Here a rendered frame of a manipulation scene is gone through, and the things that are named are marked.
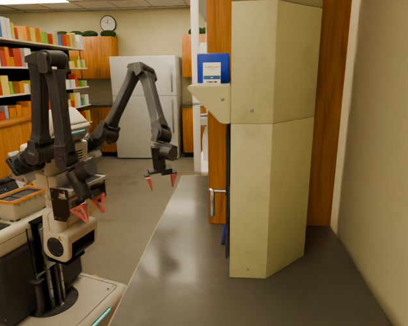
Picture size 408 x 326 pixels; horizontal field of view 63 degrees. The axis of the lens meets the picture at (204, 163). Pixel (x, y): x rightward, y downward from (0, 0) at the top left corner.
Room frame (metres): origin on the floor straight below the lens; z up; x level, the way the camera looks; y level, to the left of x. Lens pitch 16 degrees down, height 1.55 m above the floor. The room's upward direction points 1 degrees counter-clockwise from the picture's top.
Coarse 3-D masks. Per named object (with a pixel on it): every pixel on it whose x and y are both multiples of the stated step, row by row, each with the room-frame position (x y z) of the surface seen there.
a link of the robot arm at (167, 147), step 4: (156, 132) 1.41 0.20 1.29; (152, 136) 1.42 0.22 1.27; (156, 136) 1.40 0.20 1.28; (152, 140) 1.41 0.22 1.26; (156, 140) 1.40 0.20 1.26; (164, 144) 1.39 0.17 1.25; (168, 144) 1.37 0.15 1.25; (172, 144) 1.37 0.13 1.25; (164, 148) 1.37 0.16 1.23; (168, 148) 1.36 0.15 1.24; (172, 148) 1.36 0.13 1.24; (176, 148) 1.37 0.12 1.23; (160, 152) 1.37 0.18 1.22; (164, 152) 1.35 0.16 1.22; (168, 152) 1.34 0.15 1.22; (172, 152) 1.36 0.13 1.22; (176, 152) 1.37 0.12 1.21; (160, 156) 1.37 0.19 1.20; (164, 156) 1.35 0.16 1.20; (168, 156) 1.34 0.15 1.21; (172, 156) 1.36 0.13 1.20; (176, 156) 1.37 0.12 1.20; (172, 160) 1.35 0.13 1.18
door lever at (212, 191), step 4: (212, 188) 0.94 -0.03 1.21; (212, 192) 0.93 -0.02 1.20; (216, 192) 0.93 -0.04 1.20; (220, 192) 0.93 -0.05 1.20; (224, 192) 0.93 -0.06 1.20; (212, 196) 0.93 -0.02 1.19; (212, 200) 0.93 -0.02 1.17; (212, 204) 0.93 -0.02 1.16; (212, 208) 0.93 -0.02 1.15; (212, 212) 0.93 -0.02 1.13; (212, 216) 0.93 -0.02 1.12
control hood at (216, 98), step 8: (192, 88) 0.89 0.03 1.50; (200, 88) 0.89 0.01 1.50; (208, 88) 0.89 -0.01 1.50; (216, 88) 0.88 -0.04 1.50; (224, 88) 0.88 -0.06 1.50; (200, 96) 0.89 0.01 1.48; (208, 96) 0.89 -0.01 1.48; (216, 96) 0.88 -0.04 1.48; (224, 96) 0.88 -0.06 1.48; (208, 104) 0.89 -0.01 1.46; (216, 104) 0.88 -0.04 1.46; (224, 104) 0.88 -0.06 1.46; (216, 112) 0.88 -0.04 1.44; (224, 112) 0.88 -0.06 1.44; (224, 120) 0.88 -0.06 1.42
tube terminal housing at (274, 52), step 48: (240, 48) 0.88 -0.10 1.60; (288, 48) 0.90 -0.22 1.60; (240, 96) 0.88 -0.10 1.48; (288, 96) 0.91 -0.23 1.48; (240, 144) 0.88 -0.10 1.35; (288, 144) 0.92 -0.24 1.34; (240, 192) 0.88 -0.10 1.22; (288, 192) 0.93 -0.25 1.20; (240, 240) 0.88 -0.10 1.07; (288, 240) 0.94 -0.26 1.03
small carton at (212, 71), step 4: (204, 64) 0.98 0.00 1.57; (208, 64) 0.98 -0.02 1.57; (212, 64) 0.98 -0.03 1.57; (216, 64) 0.98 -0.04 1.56; (220, 64) 0.98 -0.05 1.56; (204, 68) 0.98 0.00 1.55; (208, 68) 0.98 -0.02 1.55; (212, 68) 0.98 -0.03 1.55; (216, 68) 0.98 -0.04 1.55; (220, 68) 0.98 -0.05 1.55; (204, 72) 0.98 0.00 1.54; (208, 72) 0.98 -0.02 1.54; (212, 72) 0.98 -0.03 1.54; (216, 72) 0.98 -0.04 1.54; (220, 72) 0.98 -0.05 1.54; (204, 76) 0.98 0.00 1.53; (208, 76) 0.98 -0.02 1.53; (212, 76) 0.98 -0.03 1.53; (216, 76) 0.98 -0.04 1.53; (220, 76) 0.98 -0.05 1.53; (204, 80) 0.98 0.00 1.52; (208, 80) 0.98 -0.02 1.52; (212, 80) 0.98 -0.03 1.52; (216, 80) 0.98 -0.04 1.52; (220, 80) 0.98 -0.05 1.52
